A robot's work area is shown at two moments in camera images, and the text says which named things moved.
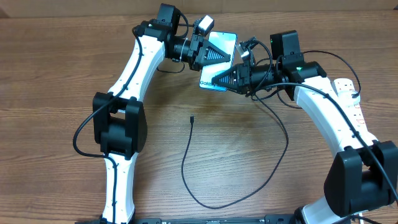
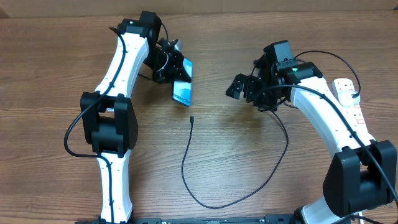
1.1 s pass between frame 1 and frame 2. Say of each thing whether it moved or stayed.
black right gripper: moved
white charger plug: stayed
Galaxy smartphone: moved
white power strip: stayed
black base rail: stayed
